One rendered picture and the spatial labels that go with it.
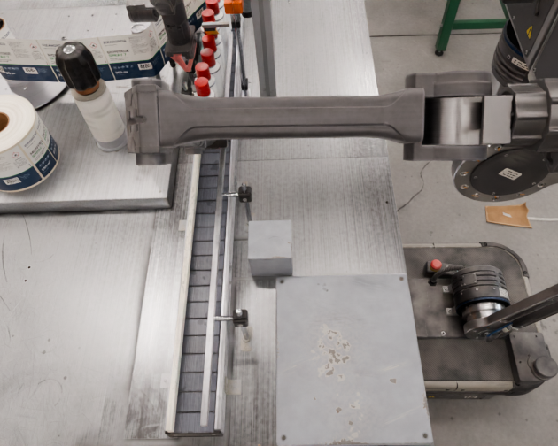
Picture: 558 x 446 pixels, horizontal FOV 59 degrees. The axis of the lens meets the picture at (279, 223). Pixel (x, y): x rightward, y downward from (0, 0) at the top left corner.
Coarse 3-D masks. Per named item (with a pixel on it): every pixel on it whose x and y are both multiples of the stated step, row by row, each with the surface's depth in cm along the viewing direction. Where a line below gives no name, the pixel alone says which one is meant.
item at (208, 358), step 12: (228, 48) 140; (228, 60) 137; (228, 72) 135; (228, 84) 132; (228, 96) 130; (216, 204) 112; (216, 216) 110; (216, 228) 109; (216, 240) 107; (216, 252) 105; (216, 264) 104; (216, 276) 103; (216, 288) 102; (204, 372) 92; (204, 384) 91; (204, 396) 90; (204, 408) 89; (204, 420) 88
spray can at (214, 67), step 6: (204, 54) 121; (210, 54) 121; (204, 60) 122; (210, 60) 122; (210, 66) 123; (216, 66) 124; (210, 72) 124; (216, 72) 124; (216, 78) 126; (216, 84) 127; (222, 84) 129; (222, 90) 130; (222, 96) 132
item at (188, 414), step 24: (216, 168) 128; (216, 192) 124; (192, 264) 114; (192, 288) 110; (192, 312) 107; (216, 312) 107; (192, 336) 104; (216, 336) 104; (192, 360) 102; (216, 360) 102; (192, 384) 99; (216, 384) 99; (192, 408) 97; (192, 432) 94
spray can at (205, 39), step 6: (204, 36) 124; (210, 36) 124; (204, 42) 124; (210, 42) 123; (204, 48) 125; (210, 48) 125; (216, 48) 126; (216, 54) 127; (216, 60) 127; (222, 66) 131; (222, 72) 132; (222, 78) 133
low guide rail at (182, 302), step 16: (192, 176) 123; (192, 192) 120; (192, 208) 117; (192, 224) 115; (192, 240) 115; (176, 336) 101; (176, 352) 99; (176, 368) 98; (176, 384) 96; (176, 400) 96
